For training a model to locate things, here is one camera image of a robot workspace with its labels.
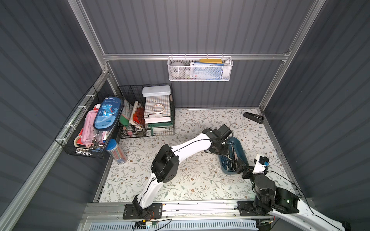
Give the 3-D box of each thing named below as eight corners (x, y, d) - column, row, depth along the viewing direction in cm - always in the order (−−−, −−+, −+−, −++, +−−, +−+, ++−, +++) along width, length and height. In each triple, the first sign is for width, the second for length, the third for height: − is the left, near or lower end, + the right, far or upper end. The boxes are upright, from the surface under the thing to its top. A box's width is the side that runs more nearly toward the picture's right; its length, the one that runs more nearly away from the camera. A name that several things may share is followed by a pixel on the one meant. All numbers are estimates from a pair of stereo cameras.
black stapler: (242, 117, 117) (243, 116, 115) (243, 112, 121) (244, 111, 119) (262, 124, 113) (263, 122, 111) (263, 118, 116) (264, 116, 115)
